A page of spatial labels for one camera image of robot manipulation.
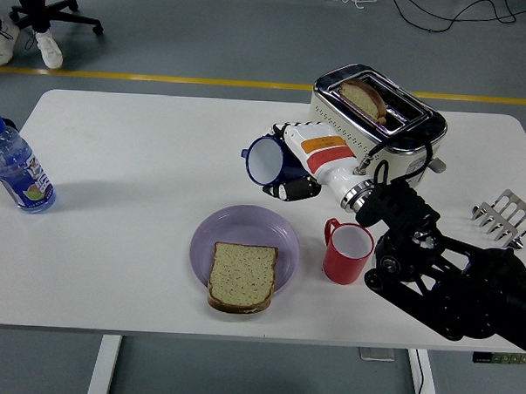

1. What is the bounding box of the black office chair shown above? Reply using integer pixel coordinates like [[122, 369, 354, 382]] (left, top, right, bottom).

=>
[[0, 0, 106, 37]]

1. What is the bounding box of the grey under-table bracket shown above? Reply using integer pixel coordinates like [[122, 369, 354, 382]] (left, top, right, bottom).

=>
[[358, 347, 397, 363]]

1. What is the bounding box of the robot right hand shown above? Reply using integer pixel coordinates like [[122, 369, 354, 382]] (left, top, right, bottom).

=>
[[261, 118, 372, 207]]

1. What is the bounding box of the black floor cable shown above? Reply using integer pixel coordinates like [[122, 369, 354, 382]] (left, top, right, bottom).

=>
[[386, 0, 526, 37]]

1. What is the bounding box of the metal toast rack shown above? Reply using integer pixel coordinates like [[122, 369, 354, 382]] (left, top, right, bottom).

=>
[[468, 186, 526, 250]]

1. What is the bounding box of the purple plate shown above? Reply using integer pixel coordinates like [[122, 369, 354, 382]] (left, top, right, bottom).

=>
[[187, 201, 303, 296]]

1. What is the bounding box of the red enamel cup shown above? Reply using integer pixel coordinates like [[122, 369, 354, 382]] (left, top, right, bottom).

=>
[[320, 216, 377, 287]]

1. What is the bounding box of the black table cable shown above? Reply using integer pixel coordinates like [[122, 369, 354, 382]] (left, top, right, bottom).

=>
[[413, 350, 427, 394]]

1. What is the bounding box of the upright bread slice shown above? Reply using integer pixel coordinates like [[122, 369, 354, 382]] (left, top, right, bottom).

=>
[[337, 77, 390, 126]]

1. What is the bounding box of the blue enamel cup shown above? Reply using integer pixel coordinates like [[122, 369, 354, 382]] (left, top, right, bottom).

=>
[[239, 133, 309, 189]]

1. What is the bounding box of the seated person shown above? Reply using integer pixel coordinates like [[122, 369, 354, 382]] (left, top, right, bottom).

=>
[[0, 0, 66, 71]]

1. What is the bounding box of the flat bread slice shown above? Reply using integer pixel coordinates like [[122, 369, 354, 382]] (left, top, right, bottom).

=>
[[206, 241, 279, 316]]

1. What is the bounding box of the white table leg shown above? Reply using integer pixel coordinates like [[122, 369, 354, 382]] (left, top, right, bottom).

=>
[[406, 347, 443, 394], [85, 333, 123, 394]]

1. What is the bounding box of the cream and chrome toaster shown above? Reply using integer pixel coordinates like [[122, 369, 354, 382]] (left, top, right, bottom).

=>
[[305, 61, 452, 193]]

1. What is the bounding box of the clear bottle with blue cap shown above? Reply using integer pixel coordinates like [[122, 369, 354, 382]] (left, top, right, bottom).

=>
[[0, 113, 60, 216]]

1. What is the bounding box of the table height control panel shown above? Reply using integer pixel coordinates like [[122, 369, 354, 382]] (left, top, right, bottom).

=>
[[471, 351, 526, 365]]

